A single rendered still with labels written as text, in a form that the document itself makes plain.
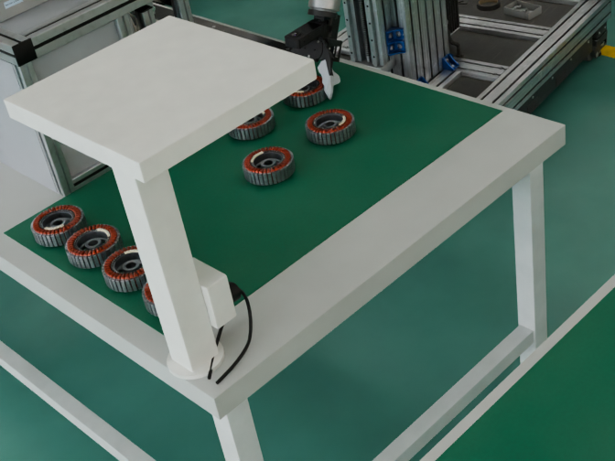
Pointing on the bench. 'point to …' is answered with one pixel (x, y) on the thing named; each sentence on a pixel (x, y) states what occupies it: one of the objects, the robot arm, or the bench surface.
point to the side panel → (85, 45)
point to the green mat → (407, 168)
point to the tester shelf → (57, 26)
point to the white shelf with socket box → (166, 152)
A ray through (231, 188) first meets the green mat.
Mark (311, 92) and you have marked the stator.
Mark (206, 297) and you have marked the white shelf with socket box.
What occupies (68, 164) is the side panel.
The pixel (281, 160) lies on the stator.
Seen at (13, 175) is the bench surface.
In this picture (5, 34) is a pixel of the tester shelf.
